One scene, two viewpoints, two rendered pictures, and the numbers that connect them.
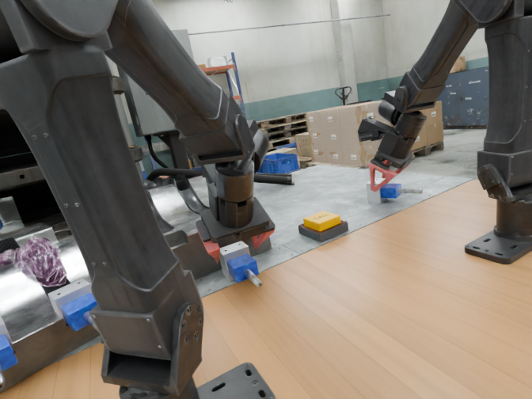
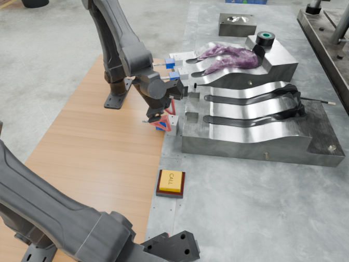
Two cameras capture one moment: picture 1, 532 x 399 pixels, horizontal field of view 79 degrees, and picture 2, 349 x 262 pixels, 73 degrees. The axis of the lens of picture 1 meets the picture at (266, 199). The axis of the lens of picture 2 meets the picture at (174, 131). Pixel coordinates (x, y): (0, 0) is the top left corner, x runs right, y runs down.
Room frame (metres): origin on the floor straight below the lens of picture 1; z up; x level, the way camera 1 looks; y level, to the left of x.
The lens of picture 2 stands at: (0.89, -0.41, 1.45)
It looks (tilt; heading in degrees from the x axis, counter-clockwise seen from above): 48 degrees down; 124
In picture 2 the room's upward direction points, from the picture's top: straight up
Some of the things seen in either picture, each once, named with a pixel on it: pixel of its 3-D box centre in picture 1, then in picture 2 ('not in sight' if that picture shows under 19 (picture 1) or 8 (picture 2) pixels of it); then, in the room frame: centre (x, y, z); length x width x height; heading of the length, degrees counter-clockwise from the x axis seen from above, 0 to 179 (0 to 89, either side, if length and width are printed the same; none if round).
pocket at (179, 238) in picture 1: (173, 245); (192, 100); (0.58, 0.19, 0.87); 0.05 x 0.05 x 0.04; 27
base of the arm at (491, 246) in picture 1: (518, 216); (43, 231); (0.50, -0.41, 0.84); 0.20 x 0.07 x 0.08; 115
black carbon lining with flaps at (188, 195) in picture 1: (169, 199); (256, 105); (0.79, 0.24, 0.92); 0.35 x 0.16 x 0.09; 27
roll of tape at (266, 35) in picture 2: not in sight; (265, 38); (0.67, 0.68, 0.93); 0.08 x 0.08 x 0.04
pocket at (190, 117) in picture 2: not in sight; (190, 121); (0.63, 0.09, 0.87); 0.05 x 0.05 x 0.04; 27
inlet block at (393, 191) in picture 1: (394, 191); not in sight; (0.80, -0.33, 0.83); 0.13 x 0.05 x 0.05; 48
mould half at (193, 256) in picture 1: (176, 215); (257, 118); (0.81, 0.24, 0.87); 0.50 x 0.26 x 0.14; 27
